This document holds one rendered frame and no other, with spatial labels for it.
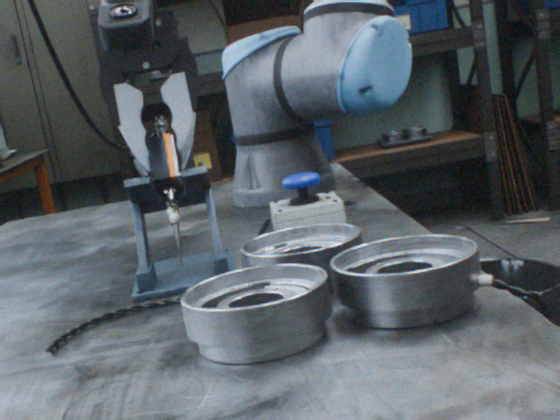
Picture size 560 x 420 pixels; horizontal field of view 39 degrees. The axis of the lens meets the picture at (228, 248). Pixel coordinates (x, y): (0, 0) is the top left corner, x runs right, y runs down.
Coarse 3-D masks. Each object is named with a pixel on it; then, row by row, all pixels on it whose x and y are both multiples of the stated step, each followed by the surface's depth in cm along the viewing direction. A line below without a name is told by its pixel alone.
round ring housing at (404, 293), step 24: (384, 240) 62; (408, 240) 61; (432, 240) 60; (456, 240) 59; (336, 264) 59; (360, 264) 60; (384, 264) 59; (408, 264) 59; (432, 264) 57; (456, 264) 52; (336, 288) 56; (360, 288) 54; (384, 288) 53; (408, 288) 52; (432, 288) 52; (456, 288) 53; (360, 312) 55; (384, 312) 54; (408, 312) 53; (432, 312) 53; (456, 312) 54
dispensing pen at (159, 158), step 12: (156, 120) 79; (156, 144) 77; (156, 156) 76; (156, 168) 76; (168, 168) 76; (156, 180) 75; (168, 180) 76; (156, 192) 78; (168, 192) 76; (168, 204) 76; (180, 240) 75; (180, 252) 75
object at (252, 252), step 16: (320, 224) 72; (336, 224) 71; (256, 240) 71; (272, 240) 72; (288, 240) 72; (304, 240) 72; (320, 240) 71; (336, 240) 70; (352, 240) 64; (240, 256) 68; (256, 256) 64; (272, 256) 63; (288, 256) 63; (304, 256) 62; (320, 256) 62
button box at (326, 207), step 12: (276, 204) 83; (288, 204) 82; (300, 204) 80; (312, 204) 80; (324, 204) 79; (336, 204) 78; (276, 216) 79; (288, 216) 79; (300, 216) 79; (312, 216) 79; (324, 216) 79; (336, 216) 79; (276, 228) 79
